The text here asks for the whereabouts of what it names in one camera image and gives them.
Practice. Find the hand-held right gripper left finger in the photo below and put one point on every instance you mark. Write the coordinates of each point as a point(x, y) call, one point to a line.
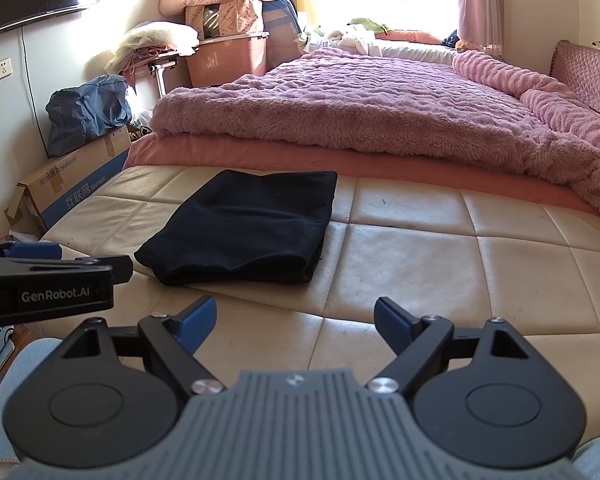
point(200, 324)

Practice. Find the blue bedding bag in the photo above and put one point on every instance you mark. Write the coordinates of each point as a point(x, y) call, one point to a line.
point(280, 30)

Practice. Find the person's left leg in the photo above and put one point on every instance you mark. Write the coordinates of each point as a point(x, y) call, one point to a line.
point(25, 385)

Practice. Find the pink curtain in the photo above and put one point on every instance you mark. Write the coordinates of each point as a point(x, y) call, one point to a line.
point(480, 5)

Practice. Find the pink plastic storage bin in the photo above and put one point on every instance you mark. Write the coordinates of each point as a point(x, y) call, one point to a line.
point(225, 60)

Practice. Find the white crumpled cloth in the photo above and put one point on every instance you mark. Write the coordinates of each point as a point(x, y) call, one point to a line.
point(355, 40)

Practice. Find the cream quilted mattress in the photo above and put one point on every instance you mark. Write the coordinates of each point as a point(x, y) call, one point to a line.
point(430, 270)

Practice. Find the orange pink cushion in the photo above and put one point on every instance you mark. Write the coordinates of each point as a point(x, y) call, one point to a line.
point(412, 36)

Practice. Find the small plush toy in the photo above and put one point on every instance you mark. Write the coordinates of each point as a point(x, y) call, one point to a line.
point(464, 46)

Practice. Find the small folding table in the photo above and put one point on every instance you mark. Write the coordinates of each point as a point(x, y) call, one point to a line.
point(162, 72)

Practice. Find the person's leg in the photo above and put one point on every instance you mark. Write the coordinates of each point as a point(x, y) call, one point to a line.
point(597, 460)
point(25, 385)

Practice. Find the patterned fabric storage bag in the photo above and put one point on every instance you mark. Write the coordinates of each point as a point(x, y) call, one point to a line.
point(225, 17)

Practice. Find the green cloth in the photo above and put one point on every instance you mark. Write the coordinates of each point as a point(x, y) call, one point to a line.
point(367, 23)

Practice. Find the person's right leg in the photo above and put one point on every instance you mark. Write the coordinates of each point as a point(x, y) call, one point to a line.
point(597, 460)

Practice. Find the purple fluffy blanket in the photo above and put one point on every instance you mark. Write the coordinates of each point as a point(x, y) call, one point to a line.
point(355, 105)

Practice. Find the blue fabric bag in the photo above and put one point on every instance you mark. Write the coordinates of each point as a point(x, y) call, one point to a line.
point(85, 112)

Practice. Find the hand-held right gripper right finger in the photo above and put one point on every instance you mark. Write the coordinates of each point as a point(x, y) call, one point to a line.
point(391, 324)

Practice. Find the cardboard box with blue print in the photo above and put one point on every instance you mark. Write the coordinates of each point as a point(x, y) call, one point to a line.
point(75, 180)

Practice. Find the white pillow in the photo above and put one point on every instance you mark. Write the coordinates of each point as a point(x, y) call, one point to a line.
point(155, 40)

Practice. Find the salmon pink bed sheet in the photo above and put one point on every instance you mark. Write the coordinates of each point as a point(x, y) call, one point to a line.
point(380, 167)

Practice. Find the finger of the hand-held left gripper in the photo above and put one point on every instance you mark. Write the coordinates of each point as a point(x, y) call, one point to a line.
point(35, 250)
point(120, 267)

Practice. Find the black pants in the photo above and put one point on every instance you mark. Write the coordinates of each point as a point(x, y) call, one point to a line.
point(250, 225)

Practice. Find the dark blue cloth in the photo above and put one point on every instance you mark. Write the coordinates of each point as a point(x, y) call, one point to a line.
point(451, 39)

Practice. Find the light pink ribbed blanket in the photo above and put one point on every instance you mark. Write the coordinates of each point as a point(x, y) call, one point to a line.
point(570, 125)

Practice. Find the mauve quilted headboard cushion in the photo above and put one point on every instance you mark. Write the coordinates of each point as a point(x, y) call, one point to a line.
point(587, 80)

